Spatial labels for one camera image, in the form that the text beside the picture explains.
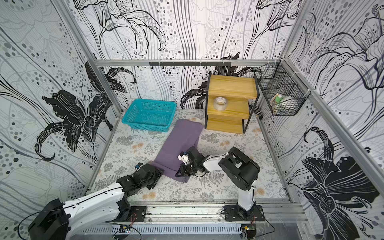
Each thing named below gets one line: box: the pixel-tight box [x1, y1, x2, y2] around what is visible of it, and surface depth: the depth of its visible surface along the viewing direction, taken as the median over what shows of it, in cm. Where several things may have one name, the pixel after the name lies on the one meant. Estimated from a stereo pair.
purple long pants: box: [151, 119, 204, 183], surface depth 101 cm
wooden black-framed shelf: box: [204, 71, 261, 134], surface depth 100 cm
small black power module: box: [241, 224, 257, 240], surface depth 71 cm
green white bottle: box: [275, 94, 283, 105], surface depth 80 cm
